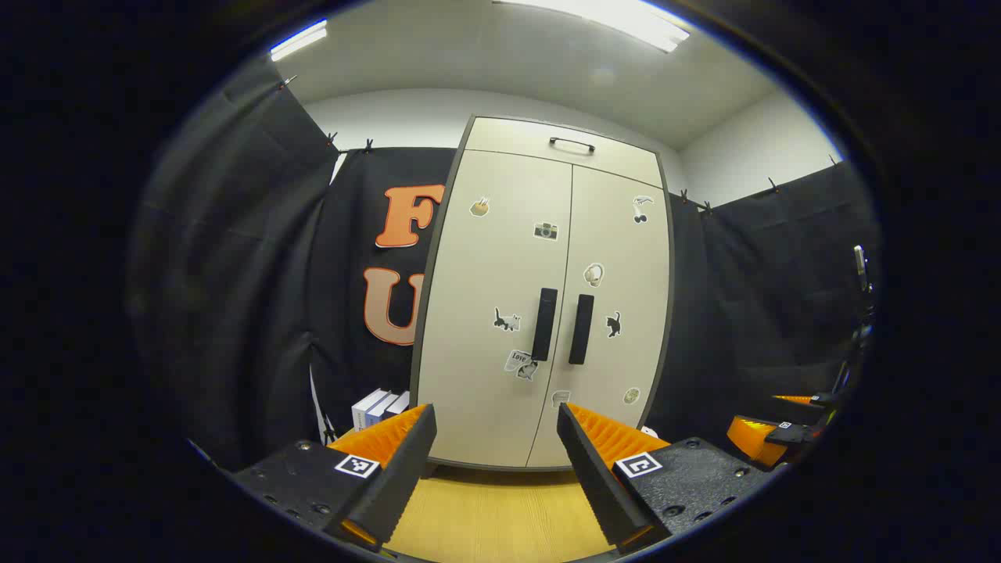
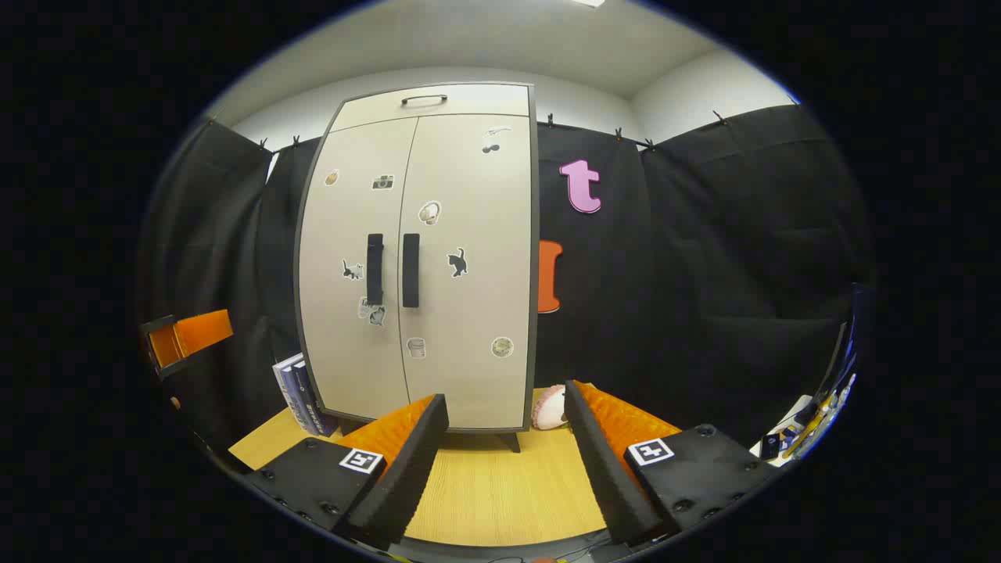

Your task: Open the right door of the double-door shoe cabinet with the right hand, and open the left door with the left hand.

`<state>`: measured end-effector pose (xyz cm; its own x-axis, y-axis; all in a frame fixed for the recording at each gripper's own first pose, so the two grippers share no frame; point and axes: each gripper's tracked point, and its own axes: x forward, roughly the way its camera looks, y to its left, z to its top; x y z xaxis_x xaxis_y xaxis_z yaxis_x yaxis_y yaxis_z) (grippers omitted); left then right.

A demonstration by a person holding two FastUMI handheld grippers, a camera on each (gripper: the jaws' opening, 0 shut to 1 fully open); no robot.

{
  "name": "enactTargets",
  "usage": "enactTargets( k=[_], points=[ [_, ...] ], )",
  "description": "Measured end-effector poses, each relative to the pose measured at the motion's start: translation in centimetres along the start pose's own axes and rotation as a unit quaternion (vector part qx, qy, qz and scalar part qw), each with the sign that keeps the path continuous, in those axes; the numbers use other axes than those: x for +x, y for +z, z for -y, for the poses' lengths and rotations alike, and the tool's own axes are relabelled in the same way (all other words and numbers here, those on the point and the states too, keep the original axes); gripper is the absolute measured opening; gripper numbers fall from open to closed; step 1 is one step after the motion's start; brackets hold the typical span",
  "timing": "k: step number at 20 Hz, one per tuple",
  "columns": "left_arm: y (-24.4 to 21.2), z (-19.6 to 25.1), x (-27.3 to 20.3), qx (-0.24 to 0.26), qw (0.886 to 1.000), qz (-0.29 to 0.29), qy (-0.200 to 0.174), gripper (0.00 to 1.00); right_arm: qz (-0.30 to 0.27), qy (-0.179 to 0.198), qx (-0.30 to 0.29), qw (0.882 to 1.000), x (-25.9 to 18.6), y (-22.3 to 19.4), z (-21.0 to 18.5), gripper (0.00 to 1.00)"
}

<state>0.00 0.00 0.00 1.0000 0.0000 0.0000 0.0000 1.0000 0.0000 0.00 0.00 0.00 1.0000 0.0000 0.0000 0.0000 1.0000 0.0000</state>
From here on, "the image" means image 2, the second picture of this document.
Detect white plush toy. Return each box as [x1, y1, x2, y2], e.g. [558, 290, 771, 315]
[532, 385, 568, 431]

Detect beige cabinet door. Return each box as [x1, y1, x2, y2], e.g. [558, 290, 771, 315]
[399, 113, 536, 431]
[297, 117, 419, 423]

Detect stack of blue books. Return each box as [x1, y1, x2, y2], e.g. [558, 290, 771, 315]
[272, 353, 341, 437]

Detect beige cabinet drawer front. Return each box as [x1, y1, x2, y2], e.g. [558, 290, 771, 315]
[328, 84, 533, 132]

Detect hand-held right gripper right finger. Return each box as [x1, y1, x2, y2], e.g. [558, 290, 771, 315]
[563, 380, 784, 547]

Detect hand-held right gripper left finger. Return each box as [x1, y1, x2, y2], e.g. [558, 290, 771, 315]
[244, 393, 450, 550]

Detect beige double-door shoe cabinet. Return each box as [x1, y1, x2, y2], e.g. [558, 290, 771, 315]
[293, 82, 542, 454]

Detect black backdrop cloth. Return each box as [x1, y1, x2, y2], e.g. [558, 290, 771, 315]
[137, 106, 873, 454]

